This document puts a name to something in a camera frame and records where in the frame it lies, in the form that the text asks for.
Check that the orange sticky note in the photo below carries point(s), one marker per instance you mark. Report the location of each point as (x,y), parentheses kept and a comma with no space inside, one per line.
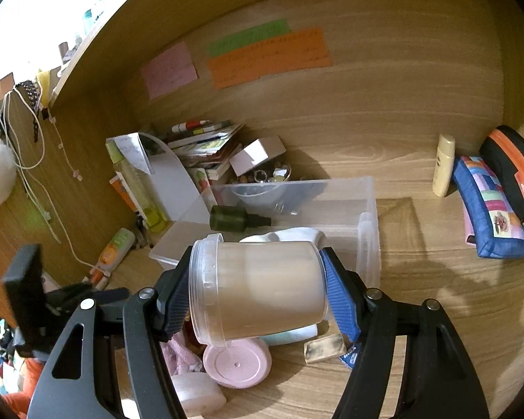
(268,59)

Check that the small blue packet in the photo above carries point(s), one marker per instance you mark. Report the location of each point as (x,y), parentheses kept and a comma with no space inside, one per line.
(350,356)

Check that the colourful patterned cloth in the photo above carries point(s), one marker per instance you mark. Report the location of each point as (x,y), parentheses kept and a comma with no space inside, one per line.
(0,349)

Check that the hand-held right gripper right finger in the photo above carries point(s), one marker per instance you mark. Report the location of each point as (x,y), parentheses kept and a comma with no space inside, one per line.
(338,299)

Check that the light teal tube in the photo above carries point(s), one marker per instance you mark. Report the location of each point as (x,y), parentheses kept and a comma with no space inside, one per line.
(288,336)

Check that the glass bowl of beads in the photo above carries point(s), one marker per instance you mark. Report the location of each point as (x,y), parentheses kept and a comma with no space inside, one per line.
(266,174)

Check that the white file holder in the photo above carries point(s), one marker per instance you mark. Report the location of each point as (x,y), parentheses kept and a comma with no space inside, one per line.
(168,174)

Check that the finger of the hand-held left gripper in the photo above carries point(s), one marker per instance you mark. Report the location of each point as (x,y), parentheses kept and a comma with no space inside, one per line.
(111,294)

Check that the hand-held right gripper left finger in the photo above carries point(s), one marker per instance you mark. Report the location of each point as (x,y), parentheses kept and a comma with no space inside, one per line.
(174,303)

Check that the pink round case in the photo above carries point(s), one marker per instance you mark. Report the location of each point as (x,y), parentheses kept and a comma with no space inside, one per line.
(238,364)

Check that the cream lip balm tube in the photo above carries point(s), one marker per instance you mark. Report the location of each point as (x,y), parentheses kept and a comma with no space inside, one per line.
(444,163)

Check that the clear plastic storage box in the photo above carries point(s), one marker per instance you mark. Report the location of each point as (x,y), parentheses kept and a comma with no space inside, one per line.
(332,222)

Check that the wooden desktop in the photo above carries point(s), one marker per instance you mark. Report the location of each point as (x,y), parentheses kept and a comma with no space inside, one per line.
(441,270)

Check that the green sticky note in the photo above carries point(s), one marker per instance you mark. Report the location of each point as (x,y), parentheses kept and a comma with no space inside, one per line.
(249,37)

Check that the pink white small box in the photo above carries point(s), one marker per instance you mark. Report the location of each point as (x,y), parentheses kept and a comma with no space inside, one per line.
(257,155)

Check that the orange cloth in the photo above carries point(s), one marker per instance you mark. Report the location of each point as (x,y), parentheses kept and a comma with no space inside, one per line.
(22,393)

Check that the small brown gold box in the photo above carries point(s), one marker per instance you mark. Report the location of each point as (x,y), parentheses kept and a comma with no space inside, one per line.
(325,347)

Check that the translucent plastic jar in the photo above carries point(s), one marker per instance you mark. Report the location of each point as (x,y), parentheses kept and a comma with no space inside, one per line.
(257,288)

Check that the dark green small bottle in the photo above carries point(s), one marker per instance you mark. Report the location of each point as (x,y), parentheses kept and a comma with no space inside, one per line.
(229,218)

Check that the pile of books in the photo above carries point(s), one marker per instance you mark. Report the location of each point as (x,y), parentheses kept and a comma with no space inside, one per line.
(205,139)

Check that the pink sticky note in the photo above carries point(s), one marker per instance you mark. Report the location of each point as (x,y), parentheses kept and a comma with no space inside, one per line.
(168,70)

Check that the black orange zip case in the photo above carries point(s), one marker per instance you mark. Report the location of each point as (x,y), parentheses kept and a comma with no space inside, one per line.
(513,170)

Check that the blue patchwork pencil pouch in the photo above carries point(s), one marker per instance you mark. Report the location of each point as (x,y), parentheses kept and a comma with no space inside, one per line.
(491,205)

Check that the pink knitted cloth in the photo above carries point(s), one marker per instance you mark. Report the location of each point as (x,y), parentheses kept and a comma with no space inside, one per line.
(181,355)

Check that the white sock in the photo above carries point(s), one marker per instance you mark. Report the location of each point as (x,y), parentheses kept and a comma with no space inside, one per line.
(288,235)

